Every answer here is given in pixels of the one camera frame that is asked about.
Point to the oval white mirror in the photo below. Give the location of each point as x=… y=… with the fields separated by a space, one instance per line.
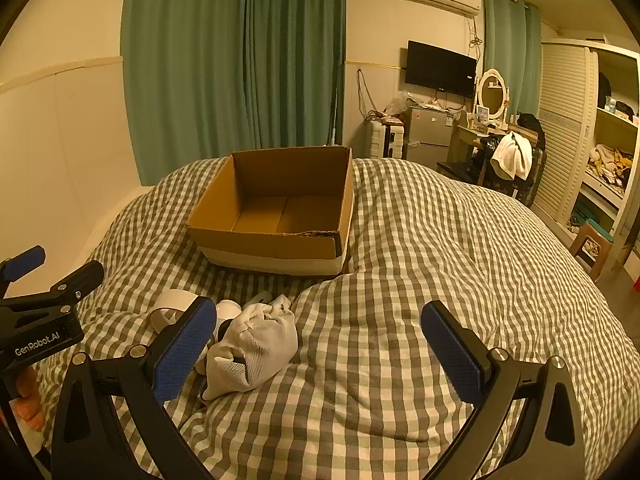
x=492 y=95

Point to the checkered blanket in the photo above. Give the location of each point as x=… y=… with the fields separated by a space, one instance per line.
x=400 y=260

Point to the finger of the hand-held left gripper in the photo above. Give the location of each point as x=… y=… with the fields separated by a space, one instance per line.
x=25 y=260
x=75 y=280

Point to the grey mini fridge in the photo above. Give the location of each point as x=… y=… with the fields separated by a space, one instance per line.
x=427 y=130

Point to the white louvred wardrobe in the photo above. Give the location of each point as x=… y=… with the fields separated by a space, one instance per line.
x=565 y=110

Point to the black wall television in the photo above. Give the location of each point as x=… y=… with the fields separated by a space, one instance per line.
x=440 y=67

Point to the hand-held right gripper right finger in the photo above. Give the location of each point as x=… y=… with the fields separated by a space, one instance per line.
x=452 y=355

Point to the pile of yellowish clothes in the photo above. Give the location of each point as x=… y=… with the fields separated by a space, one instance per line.
x=610 y=160

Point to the white suitcase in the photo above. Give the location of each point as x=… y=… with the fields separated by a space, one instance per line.
x=385 y=140

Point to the narrow green curtain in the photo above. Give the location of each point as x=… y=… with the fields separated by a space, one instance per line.
x=510 y=50

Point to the person's left hand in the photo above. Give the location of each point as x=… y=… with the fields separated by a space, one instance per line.
x=27 y=407

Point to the small wooden stool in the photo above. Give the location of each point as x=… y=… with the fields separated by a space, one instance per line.
x=590 y=250

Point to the black chair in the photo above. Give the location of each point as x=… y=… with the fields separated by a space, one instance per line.
x=460 y=170

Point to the white towel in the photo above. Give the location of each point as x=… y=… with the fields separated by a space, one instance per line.
x=510 y=157

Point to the cardboard box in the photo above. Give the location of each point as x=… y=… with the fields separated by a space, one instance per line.
x=270 y=255

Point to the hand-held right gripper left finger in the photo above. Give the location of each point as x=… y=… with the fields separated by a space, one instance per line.
x=185 y=350

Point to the wide green curtain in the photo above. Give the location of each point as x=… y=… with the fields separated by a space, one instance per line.
x=200 y=60

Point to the clear plastic bag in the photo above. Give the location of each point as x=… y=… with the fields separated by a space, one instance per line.
x=398 y=105

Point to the wooden dressing table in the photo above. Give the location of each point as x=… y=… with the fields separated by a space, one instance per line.
x=465 y=137

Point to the white sock bundle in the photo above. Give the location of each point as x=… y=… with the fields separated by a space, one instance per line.
x=260 y=345

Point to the black bag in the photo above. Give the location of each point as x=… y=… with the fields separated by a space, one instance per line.
x=530 y=121

